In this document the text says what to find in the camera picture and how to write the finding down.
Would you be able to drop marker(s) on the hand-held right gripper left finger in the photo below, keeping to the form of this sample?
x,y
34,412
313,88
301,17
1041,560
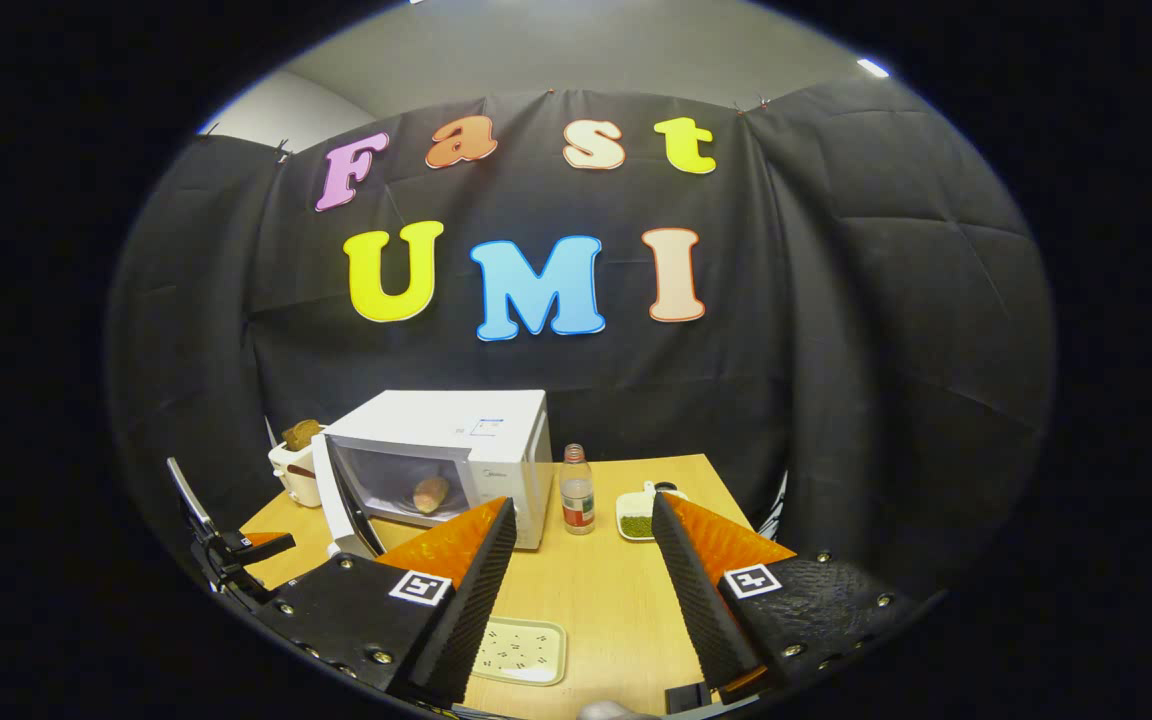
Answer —
x,y
466,600

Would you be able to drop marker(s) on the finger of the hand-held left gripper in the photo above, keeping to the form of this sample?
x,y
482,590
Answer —
x,y
261,547

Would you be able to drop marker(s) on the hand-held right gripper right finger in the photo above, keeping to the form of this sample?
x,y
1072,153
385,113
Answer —
x,y
701,600

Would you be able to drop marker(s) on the sesame bread bun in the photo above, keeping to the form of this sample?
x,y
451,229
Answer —
x,y
431,495

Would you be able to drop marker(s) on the white microwave oven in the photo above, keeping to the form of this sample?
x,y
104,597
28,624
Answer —
x,y
436,420

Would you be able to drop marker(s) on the white toaster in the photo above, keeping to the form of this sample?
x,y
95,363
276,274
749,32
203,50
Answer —
x,y
294,480

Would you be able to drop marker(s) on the pale green tray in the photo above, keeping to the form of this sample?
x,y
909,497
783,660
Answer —
x,y
526,650

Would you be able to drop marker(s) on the white divided dish with beans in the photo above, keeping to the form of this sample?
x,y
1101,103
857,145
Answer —
x,y
634,525

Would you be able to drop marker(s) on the brown bread slice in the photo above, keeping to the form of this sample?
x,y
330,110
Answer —
x,y
302,434

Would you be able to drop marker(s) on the clear plastic bottle red label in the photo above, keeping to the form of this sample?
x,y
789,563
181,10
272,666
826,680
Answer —
x,y
577,500

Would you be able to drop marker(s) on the black backdrop cloth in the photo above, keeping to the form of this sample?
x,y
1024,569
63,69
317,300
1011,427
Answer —
x,y
886,350

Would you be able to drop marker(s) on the small ceiling light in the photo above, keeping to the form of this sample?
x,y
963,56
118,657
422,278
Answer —
x,y
872,68

